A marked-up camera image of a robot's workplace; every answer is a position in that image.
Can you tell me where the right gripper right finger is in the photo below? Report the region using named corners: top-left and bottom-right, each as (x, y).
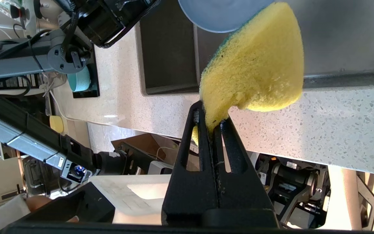
top-left (213, 115), bottom-right (279, 228)

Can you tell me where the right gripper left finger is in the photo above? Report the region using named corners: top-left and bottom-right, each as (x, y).
top-left (161, 100), bottom-right (220, 228)

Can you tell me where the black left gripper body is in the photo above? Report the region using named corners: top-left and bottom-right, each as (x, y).
top-left (107, 0), bottom-right (162, 38)

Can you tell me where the teal bowl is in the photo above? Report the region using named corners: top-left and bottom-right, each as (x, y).
top-left (68, 65), bottom-right (92, 93)

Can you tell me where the large blue-grey plate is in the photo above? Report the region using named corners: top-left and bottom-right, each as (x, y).
top-left (178, 0), bottom-right (276, 33)

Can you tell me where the yellow sponge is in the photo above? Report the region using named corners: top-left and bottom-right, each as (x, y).
top-left (192, 2), bottom-right (305, 145)

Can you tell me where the stainless steel sink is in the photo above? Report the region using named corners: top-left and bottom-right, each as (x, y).
top-left (135, 0), bottom-right (374, 97)

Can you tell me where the person's bare hand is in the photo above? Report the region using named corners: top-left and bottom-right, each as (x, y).
top-left (26, 195), bottom-right (80, 224)

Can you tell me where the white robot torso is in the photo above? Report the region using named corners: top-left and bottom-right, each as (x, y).
top-left (90, 161), bottom-right (175, 225)

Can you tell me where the brown cardboard sheet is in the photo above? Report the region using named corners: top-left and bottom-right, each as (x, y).
top-left (111, 133), bottom-right (181, 169)

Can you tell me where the yellow foam block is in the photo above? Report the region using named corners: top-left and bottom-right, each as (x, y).
top-left (49, 115), bottom-right (65, 134)

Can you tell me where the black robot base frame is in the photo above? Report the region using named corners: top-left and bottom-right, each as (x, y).
top-left (255, 154), bottom-right (374, 229)

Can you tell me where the black braided cable sleeve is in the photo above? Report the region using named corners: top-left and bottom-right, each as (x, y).
top-left (60, 0), bottom-right (80, 44)

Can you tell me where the black round arm cable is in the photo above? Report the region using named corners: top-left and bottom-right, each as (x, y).
top-left (0, 29), bottom-right (53, 98)

